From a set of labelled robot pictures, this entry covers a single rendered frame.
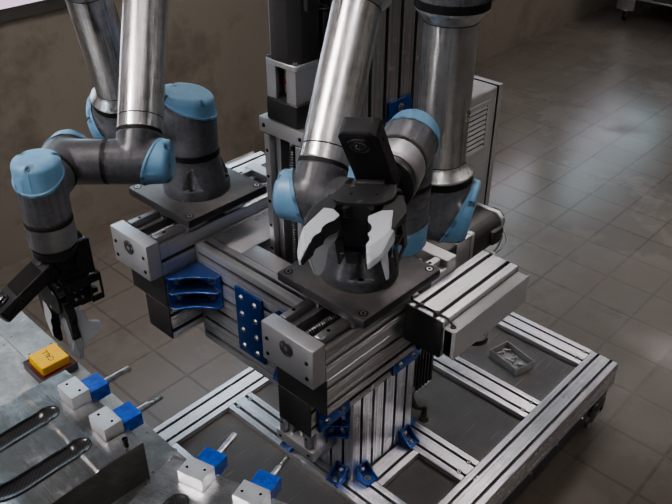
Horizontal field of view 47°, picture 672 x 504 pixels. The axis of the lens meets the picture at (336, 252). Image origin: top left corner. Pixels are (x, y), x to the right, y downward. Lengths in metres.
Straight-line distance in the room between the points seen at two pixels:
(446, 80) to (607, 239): 2.57
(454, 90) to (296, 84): 0.38
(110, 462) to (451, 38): 0.87
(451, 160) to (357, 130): 0.48
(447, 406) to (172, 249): 1.06
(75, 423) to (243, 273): 0.46
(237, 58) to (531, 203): 1.62
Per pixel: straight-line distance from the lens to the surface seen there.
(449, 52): 1.22
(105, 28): 1.56
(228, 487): 1.35
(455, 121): 1.26
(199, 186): 1.73
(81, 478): 1.37
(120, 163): 1.30
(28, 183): 1.24
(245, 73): 4.06
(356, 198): 0.85
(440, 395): 2.44
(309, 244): 0.79
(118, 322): 3.15
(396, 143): 0.96
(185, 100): 1.67
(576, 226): 3.79
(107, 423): 1.40
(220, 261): 1.71
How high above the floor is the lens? 1.88
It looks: 33 degrees down
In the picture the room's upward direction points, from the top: straight up
